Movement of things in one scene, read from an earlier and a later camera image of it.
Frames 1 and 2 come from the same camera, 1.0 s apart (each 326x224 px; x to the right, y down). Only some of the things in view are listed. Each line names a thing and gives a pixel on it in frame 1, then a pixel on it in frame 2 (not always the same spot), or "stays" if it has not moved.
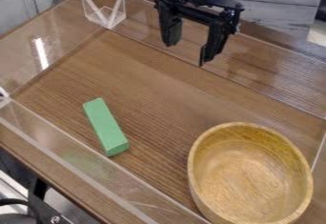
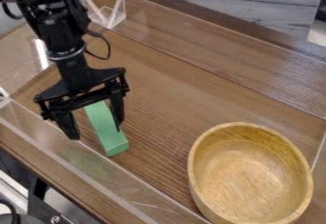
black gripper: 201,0 to 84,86
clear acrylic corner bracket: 106,16 stays
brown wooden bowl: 250,175 stays
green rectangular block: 106,127 stays
